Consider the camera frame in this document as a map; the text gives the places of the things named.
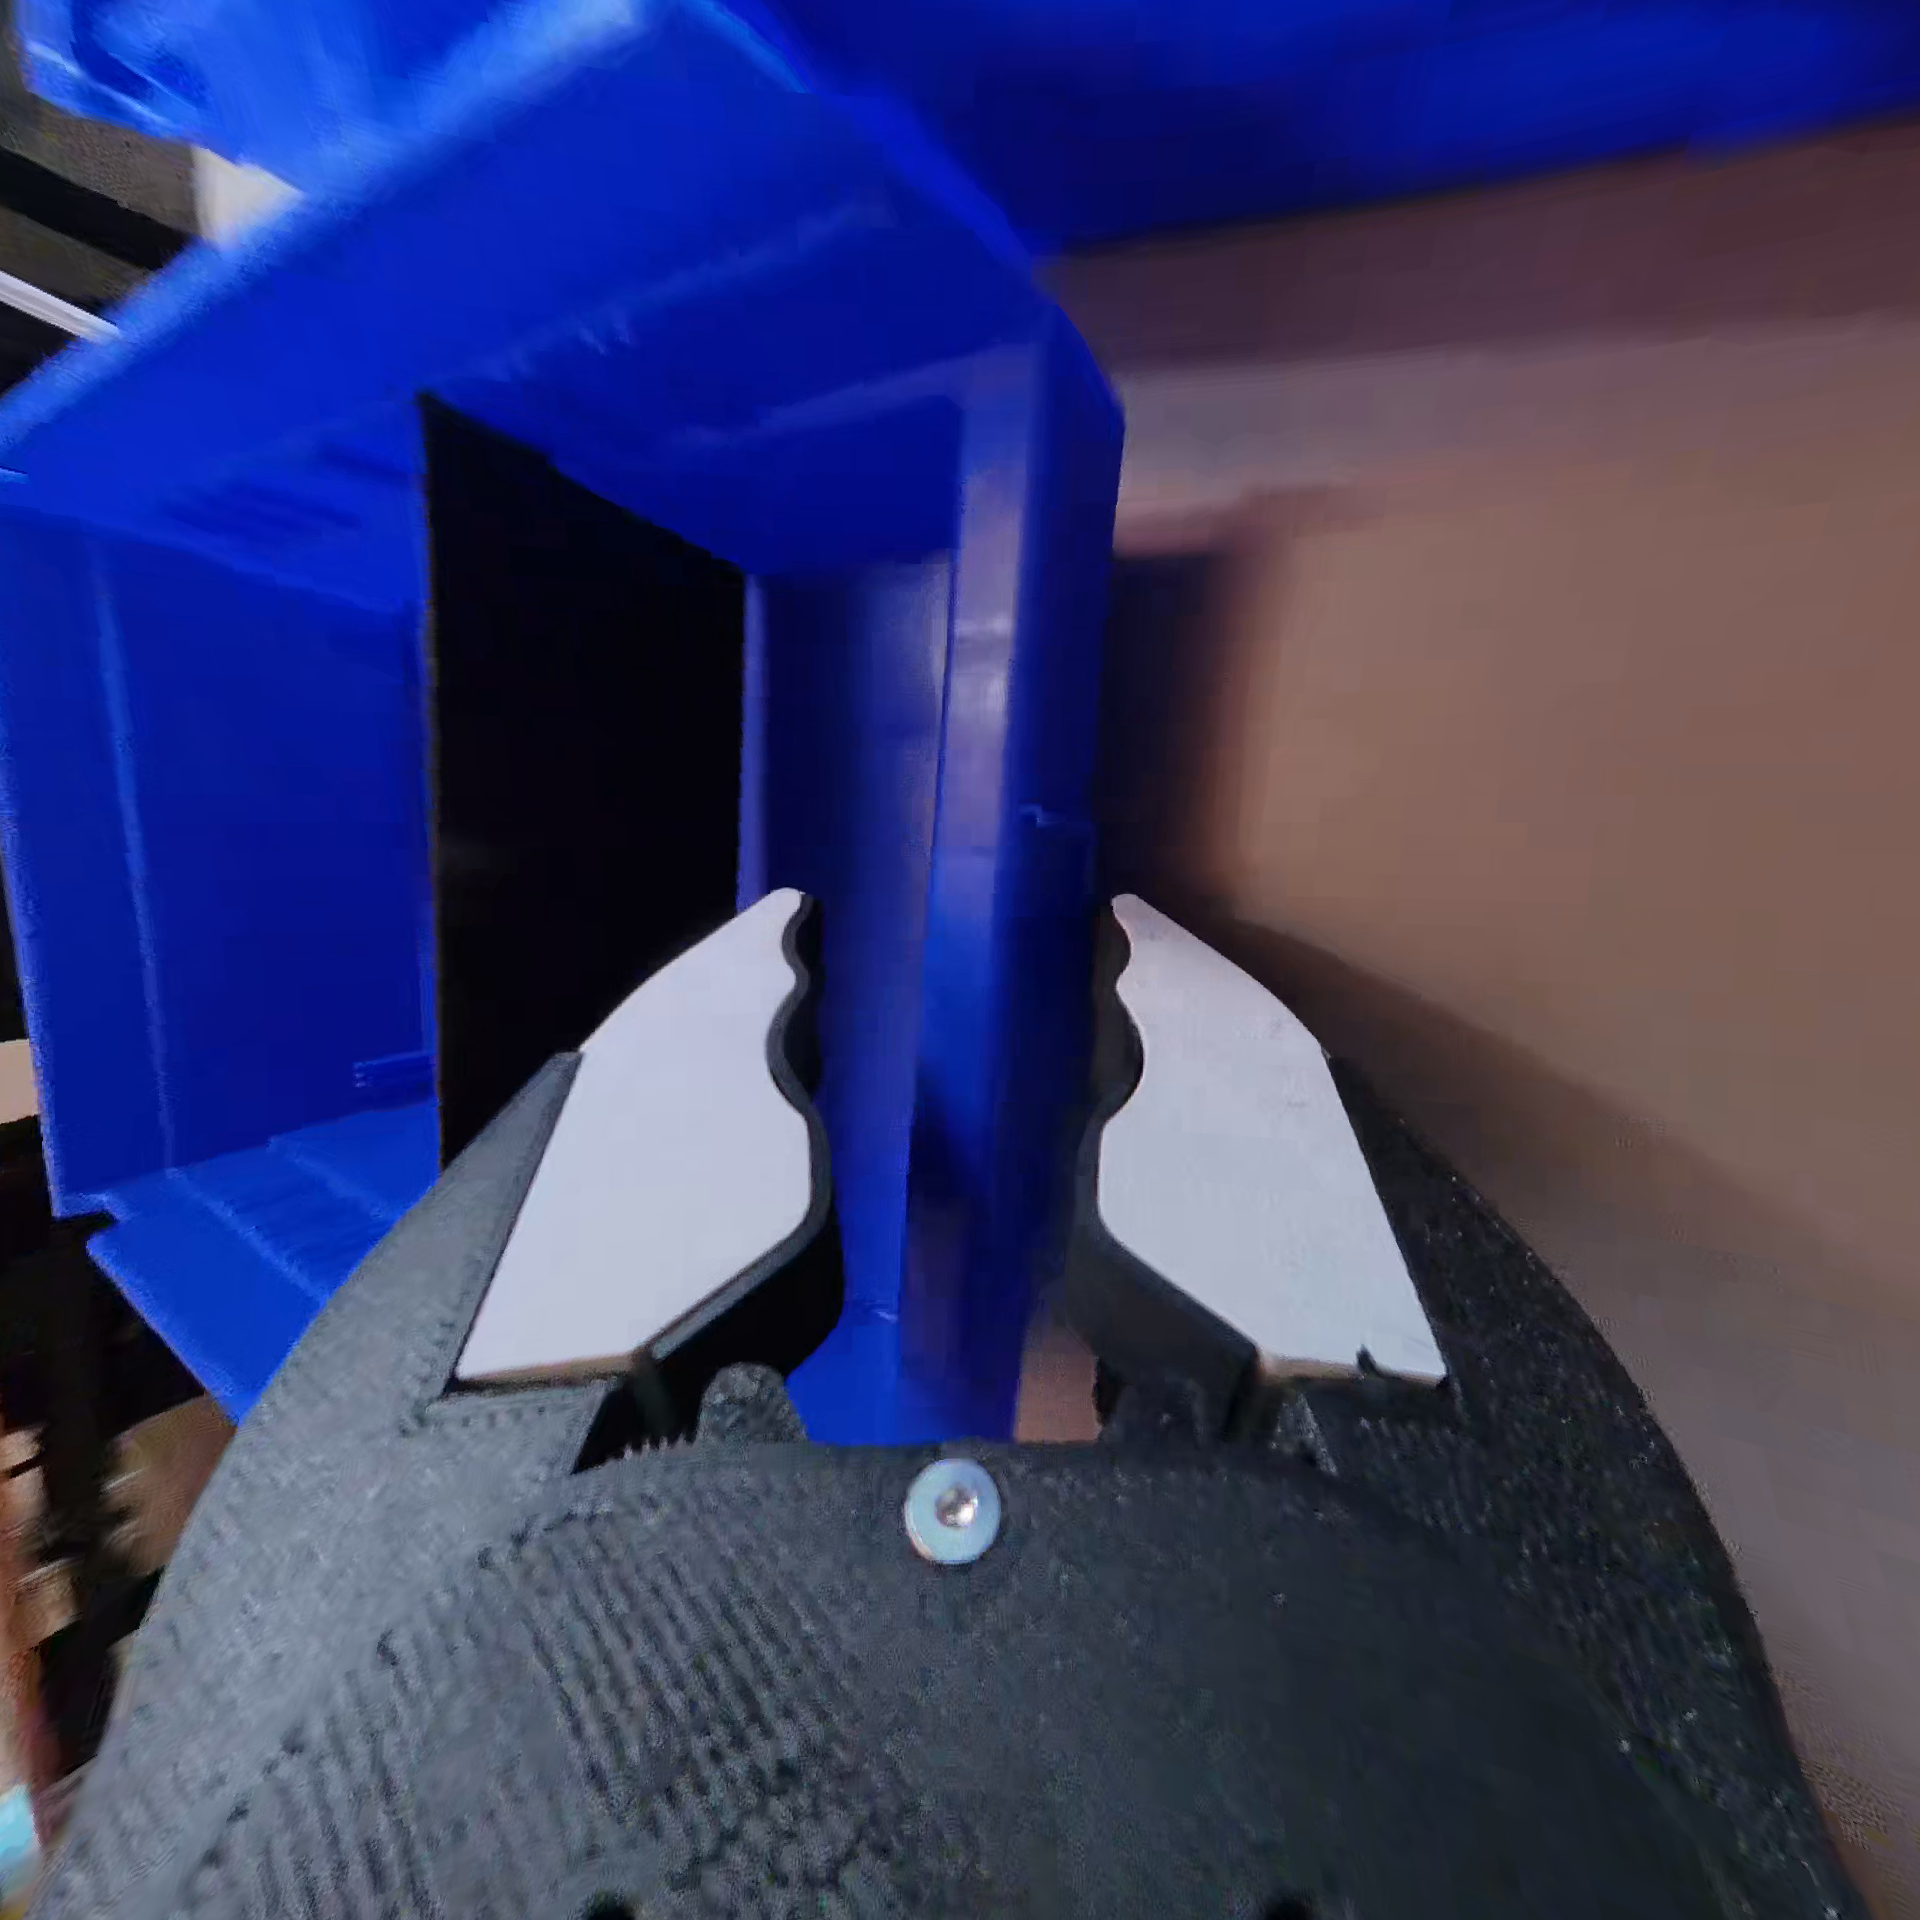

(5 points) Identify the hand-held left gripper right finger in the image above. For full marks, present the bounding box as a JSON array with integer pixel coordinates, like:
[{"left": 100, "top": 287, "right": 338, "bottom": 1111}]
[{"left": 1065, "top": 894, "right": 1452, "bottom": 1402}]

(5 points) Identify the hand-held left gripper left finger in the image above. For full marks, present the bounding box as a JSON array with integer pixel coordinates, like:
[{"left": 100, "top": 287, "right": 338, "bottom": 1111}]
[{"left": 450, "top": 886, "right": 836, "bottom": 1396}]

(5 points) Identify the black bin divider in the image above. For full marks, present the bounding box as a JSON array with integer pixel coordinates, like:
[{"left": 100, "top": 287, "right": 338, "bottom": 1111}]
[{"left": 423, "top": 392, "right": 748, "bottom": 1168}]

